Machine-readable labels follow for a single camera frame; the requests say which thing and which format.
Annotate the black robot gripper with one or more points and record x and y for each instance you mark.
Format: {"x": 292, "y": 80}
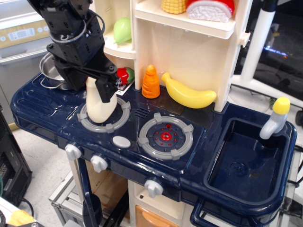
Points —
{"x": 78, "y": 45}

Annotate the cream toy detergent bottle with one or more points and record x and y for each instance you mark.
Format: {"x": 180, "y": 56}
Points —
{"x": 97, "y": 110}

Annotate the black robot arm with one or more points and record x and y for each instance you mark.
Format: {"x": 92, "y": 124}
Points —
{"x": 79, "y": 7}

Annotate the navy toy sink basin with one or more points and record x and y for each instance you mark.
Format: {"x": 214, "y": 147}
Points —
{"x": 248, "y": 169}

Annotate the red toy chili pepper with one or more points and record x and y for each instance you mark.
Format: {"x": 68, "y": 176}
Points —
{"x": 126, "y": 75}

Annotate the steel toy pot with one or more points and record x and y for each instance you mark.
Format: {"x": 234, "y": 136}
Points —
{"x": 52, "y": 79}

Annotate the left grey stove burner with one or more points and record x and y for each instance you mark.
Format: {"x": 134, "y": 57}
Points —
{"x": 116, "y": 120}

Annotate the grey stove burner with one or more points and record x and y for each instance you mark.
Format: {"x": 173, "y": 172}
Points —
{"x": 116, "y": 120}
{"x": 166, "y": 137}

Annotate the orange toy carrot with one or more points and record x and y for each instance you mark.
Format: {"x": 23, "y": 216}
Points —
{"x": 151, "y": 83}

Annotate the green toy pear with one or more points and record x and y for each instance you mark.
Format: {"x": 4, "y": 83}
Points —
{"x": 122, "y": 30}

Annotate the grey oval button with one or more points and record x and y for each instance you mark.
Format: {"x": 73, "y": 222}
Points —
{"x": 121, "y": 142}

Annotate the cream toy kitchen shelf unit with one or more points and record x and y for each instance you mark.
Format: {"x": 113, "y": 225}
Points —
{"x": 200, "y": 54}

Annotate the left grey stove knob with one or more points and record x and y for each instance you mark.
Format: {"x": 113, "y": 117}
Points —
{"x": 72, "y": 152}

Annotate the grey stove knob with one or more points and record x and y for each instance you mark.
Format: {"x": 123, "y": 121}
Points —
{"x": 99, "y": 164}
{"x": 72, "y": 152}
{"x": 153, "y": 188}

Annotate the middle grey stove knob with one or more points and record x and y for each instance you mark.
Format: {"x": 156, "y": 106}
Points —
{"x": 99, "y": 164}

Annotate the right grey stove burner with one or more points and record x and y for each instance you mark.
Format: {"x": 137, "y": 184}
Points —
{"x": 166, "y": 137}

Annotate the yellow toy banana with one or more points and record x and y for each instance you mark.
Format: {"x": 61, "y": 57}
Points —
{"x": 186, "y": 96}

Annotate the yellow toy corn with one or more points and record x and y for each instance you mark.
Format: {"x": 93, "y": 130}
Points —
{"x": 174, "y": 6}

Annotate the black computer case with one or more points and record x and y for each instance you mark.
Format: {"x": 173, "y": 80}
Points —
{"x": 15, "y": 174}

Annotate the right grey stove knob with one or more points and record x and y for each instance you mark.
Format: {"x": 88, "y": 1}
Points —
{"x": 153, "y": 188}

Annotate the red white toy sushi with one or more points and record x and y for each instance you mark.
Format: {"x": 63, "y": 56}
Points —
{"x": 210, "y": 10}

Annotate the orange toy drawer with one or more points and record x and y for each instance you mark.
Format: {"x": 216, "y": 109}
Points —
{"x": 147, "y": 218}

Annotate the yellow sponge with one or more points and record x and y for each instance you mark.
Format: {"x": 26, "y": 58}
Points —
{"x": 20, "y": 217}

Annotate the navy toy kitchen counter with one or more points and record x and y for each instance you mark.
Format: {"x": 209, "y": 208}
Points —
{"x": 52, "y": 115}

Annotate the grey toy faucet yellow cap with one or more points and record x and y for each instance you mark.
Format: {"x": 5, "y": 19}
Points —
{"x": 277, "y": 119}

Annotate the aluminium frame cart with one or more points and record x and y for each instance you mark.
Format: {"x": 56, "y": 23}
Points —
{"x": 108, "y": 186}

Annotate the navy oven door handle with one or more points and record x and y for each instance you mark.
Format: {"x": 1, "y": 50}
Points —
{"x": 92, "y": 212}

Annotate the white stand frame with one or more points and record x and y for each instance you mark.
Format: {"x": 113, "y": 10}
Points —
{"x": 245, "y": 80}

